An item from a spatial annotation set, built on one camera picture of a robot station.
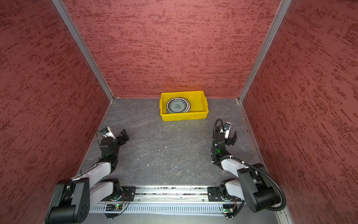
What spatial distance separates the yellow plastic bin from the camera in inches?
41.1

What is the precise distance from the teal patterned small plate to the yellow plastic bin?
0.01m

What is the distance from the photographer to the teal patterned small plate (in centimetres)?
106
